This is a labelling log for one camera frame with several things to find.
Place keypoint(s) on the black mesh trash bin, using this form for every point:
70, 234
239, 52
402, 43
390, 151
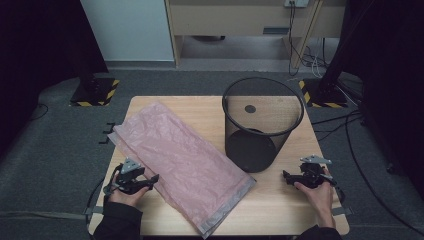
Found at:
253, 153

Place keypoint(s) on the person's right hand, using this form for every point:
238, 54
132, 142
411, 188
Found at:
321, 200

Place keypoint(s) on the beige wooden desk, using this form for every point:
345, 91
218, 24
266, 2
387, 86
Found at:
233, 20

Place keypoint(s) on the white partition panel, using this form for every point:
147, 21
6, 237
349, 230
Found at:
130, 30

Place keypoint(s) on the black curtain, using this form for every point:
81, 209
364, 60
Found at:
40, 50
393, 66

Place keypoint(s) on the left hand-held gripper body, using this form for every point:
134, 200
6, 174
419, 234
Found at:
130, 166

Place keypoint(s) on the black floor tape marks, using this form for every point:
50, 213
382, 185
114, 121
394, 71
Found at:
108, 133

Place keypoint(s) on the grey power socket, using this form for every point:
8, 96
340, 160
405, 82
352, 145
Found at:
296, 3

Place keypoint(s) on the black metal stand pole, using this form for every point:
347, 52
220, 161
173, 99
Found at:
336, 60

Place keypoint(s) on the person's left hand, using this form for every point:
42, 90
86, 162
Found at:
125, 199

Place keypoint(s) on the black stand base hazard tape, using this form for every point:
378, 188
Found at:
96, 93
325, 98

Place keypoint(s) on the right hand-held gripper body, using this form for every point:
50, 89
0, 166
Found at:
313, 175

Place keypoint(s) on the grey tape strip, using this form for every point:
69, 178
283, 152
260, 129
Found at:
343, 211
95, 210

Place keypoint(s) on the pink plastic garbage bag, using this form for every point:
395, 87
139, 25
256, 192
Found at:
176, 156

